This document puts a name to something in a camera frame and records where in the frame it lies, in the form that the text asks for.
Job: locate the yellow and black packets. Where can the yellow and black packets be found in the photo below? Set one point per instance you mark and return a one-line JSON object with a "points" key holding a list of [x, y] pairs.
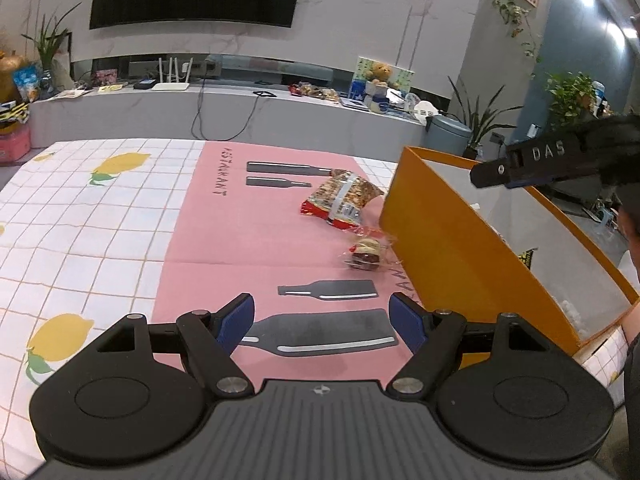
{"points": [[12, 112]]}

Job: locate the hanging vine plant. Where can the hanging vine plant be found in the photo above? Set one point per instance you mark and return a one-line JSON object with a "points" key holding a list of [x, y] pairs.
{"points": [[510, 10]]}

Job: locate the pile of snacks on counter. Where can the pile of snacks on counter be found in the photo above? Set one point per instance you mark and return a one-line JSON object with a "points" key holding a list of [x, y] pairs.
{"points": [[315, 92]]}

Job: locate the long leaf potted plant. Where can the long leaf potted plant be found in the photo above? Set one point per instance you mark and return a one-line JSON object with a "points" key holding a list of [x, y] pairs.
{"points": [[480, 120]]}

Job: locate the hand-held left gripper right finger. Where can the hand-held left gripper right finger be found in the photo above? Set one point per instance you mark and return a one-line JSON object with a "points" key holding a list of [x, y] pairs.
{"points": [[407, 325]]}

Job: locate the pink photo card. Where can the pink photo card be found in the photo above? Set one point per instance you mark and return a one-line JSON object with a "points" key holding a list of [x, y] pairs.
{"points": [[105, 77]]}

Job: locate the white router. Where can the white router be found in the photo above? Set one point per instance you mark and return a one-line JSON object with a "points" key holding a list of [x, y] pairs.
{"points": [[172, 85]]}

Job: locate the grey trash bin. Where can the grey trash bin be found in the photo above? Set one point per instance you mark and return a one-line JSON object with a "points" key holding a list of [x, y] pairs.
{"points": [[447, 135]]}

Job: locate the person's dark clothing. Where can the person's dark clothing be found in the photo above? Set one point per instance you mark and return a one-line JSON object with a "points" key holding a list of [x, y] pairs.
{"points": [[632, 370]]}

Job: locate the pink storage box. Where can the pink storage box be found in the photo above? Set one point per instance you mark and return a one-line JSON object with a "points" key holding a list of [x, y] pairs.
{"points": [[14, 145]]}

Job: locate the thin leaf plant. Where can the thin leaf plant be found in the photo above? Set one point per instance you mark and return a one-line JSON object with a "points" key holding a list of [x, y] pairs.
{"points": [[47, 40]]}

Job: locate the brown teddy bear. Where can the brown teddy bear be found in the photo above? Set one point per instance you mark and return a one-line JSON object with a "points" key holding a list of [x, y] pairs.
{"points": [[378, 75]]}

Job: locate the blue snack bag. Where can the blue snack bag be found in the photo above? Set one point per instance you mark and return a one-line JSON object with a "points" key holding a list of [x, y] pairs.
{"points": [[27, 82]]}

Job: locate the bushy green potted plant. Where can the bushy green potted plant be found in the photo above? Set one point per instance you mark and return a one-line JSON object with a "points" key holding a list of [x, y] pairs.
{"points": [[570, 97]]}

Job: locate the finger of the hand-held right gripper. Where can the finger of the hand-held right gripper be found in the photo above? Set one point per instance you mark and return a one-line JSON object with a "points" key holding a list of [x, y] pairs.
{"points": [[525, 167]]}

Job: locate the small black device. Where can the small black device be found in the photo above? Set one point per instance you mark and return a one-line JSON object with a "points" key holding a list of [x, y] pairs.
{"points": [[145, 84]]}

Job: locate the orange box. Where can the orange box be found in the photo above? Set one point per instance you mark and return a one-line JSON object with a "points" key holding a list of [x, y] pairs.
{"points": [[450, 240]]}

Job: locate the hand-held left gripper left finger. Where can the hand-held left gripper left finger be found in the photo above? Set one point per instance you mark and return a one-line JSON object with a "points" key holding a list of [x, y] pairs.
{"points": [[235, 325]]}

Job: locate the clear packet with brown cake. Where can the clear packet with brown cake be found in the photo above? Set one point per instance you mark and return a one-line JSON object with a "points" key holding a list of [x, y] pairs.
{"points": [[367, 252]]}

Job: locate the red snack packet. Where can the red snack packet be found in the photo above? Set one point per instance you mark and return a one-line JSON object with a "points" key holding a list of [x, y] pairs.
{"points": [[340, 197]]}

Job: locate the gold ornament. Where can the gold ornament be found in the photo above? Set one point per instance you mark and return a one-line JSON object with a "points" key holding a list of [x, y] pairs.
{"points": [[10, 75]]}

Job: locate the small white object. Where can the small white object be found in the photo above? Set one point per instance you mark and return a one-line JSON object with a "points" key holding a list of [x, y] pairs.
{"points": [[426, 111]]}

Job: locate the pink printed table mat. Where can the pink printed table mat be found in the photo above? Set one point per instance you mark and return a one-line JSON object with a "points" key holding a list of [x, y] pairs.
{"points": [[240, 230]]}

